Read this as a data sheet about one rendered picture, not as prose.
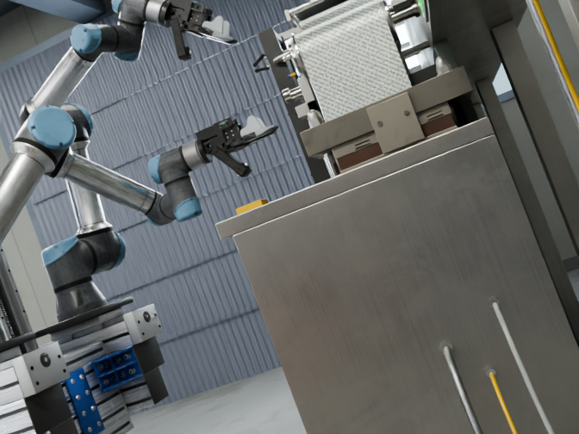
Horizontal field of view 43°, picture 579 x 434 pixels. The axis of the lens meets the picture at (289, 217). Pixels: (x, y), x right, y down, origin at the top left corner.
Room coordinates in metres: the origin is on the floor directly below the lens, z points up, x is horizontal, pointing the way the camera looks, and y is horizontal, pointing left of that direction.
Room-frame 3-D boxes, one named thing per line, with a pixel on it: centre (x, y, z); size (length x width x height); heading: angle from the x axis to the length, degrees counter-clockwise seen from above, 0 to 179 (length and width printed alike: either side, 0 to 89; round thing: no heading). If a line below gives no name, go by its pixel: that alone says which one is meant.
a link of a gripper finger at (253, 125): (1.93, 0.00, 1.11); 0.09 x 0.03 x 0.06; 69
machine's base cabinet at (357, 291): (2.89, -0.43, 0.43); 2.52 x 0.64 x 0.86; 168
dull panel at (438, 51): (2.96, -0.75, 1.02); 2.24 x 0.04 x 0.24; 168
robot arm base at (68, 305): (2.23, 0.68, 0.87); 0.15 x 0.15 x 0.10
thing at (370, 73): (1.90, -0.29, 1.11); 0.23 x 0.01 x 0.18; 78
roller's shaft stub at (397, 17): (1.92, -0.47, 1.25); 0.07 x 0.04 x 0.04; 78
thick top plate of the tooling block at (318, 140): (1.77, -0.30, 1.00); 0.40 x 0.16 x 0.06; 78
